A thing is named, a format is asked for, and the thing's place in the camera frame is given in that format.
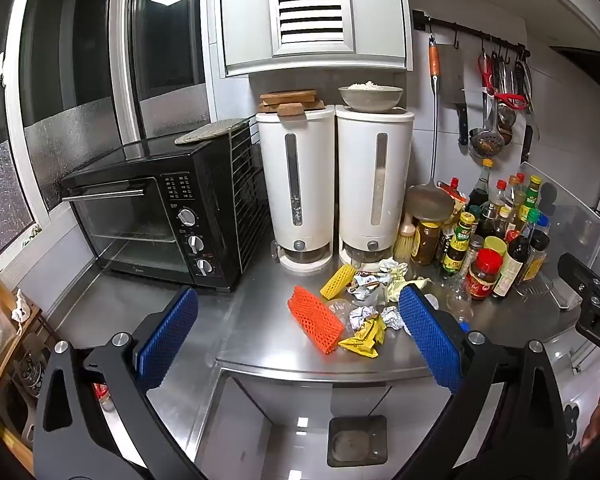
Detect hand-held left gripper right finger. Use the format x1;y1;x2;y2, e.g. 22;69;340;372
395;284;571;480

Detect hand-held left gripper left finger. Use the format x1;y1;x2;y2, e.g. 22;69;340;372
32;286;206;480

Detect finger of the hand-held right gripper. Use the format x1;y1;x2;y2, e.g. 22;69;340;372
558;253;600;308

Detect pale yellow paper bag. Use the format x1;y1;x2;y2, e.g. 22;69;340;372
385;275;433;306

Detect grey tissue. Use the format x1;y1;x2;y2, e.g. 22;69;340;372
349;305;378;333

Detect grey bin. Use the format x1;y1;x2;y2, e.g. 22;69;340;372
326;415;388;466

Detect crumpled foil ball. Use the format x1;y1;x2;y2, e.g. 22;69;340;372
380;305;406;332

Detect clear plastic bottle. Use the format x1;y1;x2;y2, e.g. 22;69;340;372
445;280;473;323

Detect clear acrylic splash guard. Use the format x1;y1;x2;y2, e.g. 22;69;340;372
517;161;600;311

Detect crumpled yellow wrapper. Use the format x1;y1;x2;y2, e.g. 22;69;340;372
337;316;387;359

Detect dark bottle with cream label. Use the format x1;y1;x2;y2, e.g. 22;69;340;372
492;232;531;298

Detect red-lid sauce jar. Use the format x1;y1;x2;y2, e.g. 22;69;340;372
466;248;503;301

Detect crumpled white tissue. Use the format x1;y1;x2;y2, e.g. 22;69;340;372
377;257;408;281

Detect red and white snack wrapper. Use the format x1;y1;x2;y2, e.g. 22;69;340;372
347;270;388;302

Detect green-label sauce bottle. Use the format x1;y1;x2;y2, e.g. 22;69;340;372
442;211;476;275

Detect oil jar with yellow lid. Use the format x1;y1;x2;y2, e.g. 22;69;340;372
411;220;442;266

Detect clear plastic wrapper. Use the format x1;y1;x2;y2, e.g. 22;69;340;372
327;297;353;333

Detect glass spice grinder jar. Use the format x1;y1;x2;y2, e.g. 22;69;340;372
462;235;485;273

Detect yellow foam net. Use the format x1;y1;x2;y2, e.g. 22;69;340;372
320;262;356;300

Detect orange foam net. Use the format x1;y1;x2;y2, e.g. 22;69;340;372
287;285;346;356

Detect black toaster oven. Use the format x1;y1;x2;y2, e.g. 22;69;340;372
61;136;253;293

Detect cluster of condiment bottles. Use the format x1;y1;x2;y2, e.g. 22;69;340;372
437;159;553;286

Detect metal skimmer ladle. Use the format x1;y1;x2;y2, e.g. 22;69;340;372
469;92;506;160

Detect white rice dispenser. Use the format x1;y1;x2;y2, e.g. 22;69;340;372
256;105;337;273
335;105;415;268

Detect metal soup ladle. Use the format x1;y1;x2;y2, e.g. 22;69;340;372
497;102;519;144

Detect hanging metal tongs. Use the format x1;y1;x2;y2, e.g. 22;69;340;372
512;57;536;116

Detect grey pot holder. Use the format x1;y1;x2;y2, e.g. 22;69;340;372
174;117;251;146

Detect red kitchen scissors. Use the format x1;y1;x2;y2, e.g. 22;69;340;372
477;50;529;111

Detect steel cleaver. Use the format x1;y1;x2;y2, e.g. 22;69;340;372
437;42;469;147

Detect grey bowl of rice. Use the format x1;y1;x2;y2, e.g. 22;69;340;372
338;81;404;112

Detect stack of wooden trivets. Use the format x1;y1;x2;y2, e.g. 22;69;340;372
259;90;326;119

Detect sliding window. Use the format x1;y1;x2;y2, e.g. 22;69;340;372
0;0;216;261

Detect white louvred cabinet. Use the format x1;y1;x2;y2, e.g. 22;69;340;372
215;0;413;78

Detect pink-handled brush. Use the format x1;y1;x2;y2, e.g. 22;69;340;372
399;212;416;262

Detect black-handled knife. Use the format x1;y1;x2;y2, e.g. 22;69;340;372
520;124;535;163

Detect black wire rack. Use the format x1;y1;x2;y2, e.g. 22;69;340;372
228;120;261;276

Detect black hanging rail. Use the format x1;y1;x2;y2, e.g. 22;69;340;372
412;10;531;58

